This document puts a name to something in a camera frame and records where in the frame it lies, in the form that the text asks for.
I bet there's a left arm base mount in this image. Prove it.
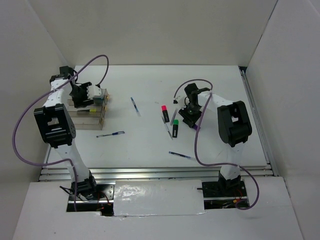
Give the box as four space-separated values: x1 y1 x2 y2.
65 184 115 217

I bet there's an aluminium rail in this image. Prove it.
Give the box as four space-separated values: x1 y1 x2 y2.
238 66 280 177
38 167 273 181

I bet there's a blue pen bottom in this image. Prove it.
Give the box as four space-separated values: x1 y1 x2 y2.
168 151 195 161

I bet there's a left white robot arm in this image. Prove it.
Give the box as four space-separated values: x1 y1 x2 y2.
33 65 99 201

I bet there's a blue pen near organizer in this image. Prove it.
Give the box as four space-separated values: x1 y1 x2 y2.
96 131 125 138

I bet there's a pink highlighter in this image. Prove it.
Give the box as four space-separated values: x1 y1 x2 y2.
161 105 170 123

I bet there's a green highlighter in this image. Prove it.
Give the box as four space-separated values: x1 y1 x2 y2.
172 119 179 138

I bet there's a clear pen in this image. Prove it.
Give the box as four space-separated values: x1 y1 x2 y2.
161 116 173 140
170 108 178 126

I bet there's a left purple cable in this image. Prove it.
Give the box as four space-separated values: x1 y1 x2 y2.
12 54 111 211

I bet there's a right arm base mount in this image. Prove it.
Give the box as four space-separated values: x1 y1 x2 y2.
197 180 249 210

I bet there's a purple cable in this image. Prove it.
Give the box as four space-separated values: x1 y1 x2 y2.
12 54 111 211
172 78 260 211

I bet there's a white foam board cover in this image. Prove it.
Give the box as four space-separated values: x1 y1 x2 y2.
113 180 205 217

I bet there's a clear three-compartment organizer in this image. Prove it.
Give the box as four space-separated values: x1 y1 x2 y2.
66 88 109 131

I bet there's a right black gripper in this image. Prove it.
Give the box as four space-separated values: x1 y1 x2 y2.
179 102 202 128

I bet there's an aluminium front rail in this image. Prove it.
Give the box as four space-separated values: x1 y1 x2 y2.
38 167 273 181

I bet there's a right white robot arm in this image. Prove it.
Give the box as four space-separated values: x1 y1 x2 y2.
178 83 252 196

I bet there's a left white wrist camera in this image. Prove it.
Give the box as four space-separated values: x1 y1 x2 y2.
86 85 104 100

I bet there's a blue slime jar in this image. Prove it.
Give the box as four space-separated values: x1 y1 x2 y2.
93 96 105 106

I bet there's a blue refill pen top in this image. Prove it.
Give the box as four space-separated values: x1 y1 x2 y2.
130 97 141 117

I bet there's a yellow highlighter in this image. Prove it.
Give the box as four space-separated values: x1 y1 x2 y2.
76 108 97 114

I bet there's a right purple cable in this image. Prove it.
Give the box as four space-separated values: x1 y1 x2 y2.
172 78 260 211

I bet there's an aluminium right rail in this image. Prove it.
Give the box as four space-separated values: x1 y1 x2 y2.
238 66 280 177

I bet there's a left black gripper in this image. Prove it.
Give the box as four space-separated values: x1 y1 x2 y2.
69 81 95 109

